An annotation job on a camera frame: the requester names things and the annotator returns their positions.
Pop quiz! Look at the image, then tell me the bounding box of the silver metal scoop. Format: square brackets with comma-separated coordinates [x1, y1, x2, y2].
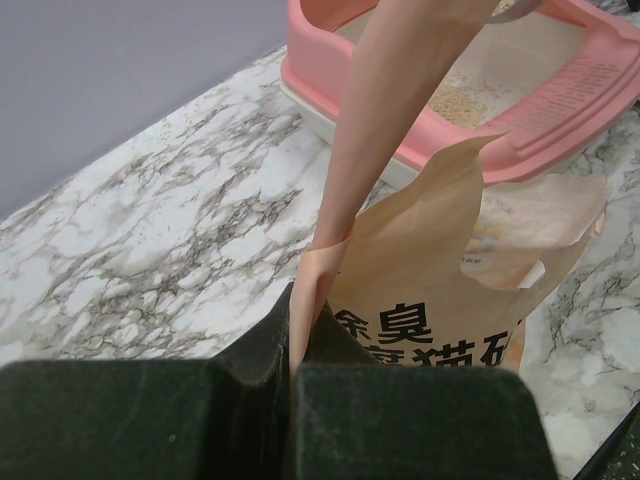
[488, 0, 544, 24]

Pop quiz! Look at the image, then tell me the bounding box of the orange cat litter bag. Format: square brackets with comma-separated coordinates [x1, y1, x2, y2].
[289, 1, 609, 370]

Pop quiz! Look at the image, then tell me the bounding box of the pink litter box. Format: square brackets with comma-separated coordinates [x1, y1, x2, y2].
[281, 1, 639, 188]

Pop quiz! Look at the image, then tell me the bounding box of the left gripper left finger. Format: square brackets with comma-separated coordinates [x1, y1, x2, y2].
[214, 282, 293, 385]

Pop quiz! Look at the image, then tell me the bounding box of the black table front rail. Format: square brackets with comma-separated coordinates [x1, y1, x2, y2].
[574, 404, 640, 480]

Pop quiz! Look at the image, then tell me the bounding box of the litter granules pile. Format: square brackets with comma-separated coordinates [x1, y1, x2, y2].
[427, 73, 508, 128]

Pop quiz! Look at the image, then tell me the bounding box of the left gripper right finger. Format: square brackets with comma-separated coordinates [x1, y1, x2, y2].
[304, 304, 383, 367]

